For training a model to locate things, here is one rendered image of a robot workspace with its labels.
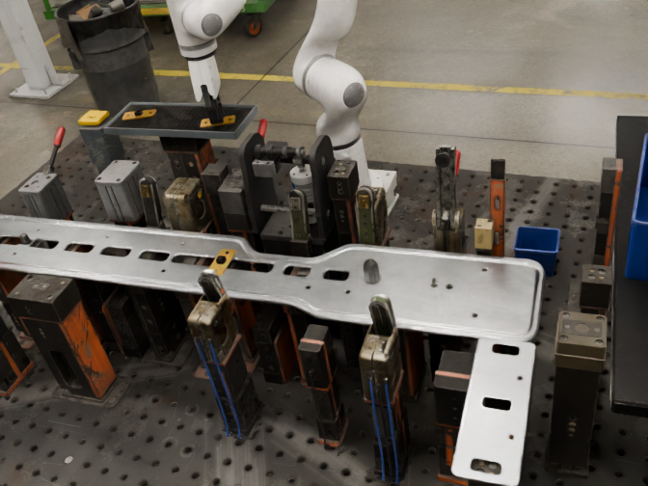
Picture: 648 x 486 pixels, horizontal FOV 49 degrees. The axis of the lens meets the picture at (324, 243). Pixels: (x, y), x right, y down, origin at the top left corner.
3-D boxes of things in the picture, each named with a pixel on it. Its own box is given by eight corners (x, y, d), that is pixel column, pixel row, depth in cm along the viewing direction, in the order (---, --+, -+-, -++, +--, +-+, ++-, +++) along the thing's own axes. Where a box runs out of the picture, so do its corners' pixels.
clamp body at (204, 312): (214, 437, 154) (171, 324, 133) (236, 393, 163) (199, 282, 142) (253, 445, 151) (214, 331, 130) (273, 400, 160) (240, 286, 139)
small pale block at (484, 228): (475, 354, 162) (473, 228, 140) (477, 343, 165) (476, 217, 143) (491, 356, 161) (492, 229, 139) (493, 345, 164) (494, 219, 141)
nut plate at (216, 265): (221, 276, 150) (220, 271, 149) (205, 274, 151) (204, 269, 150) (237, 251, 156) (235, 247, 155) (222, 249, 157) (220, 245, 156)
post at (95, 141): (127, 258, 211) (75, 129, 184) (140, 243, 216) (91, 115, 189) (149, 261, 208) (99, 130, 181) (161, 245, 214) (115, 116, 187)
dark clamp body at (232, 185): (239, 315, 184) (203, 195, 161) (258, 283, 194) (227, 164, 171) (277, 320, 181) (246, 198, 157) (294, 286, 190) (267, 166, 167)
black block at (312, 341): (309, 451, 148) (284, 356, 130) (325, 411, 156) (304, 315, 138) (345, 458, 145) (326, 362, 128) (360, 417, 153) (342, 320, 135)
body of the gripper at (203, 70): (185, 41, 164) (198, 86, 171) (178, 59, 156) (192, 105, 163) (217, 37, 163) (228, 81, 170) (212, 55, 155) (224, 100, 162)
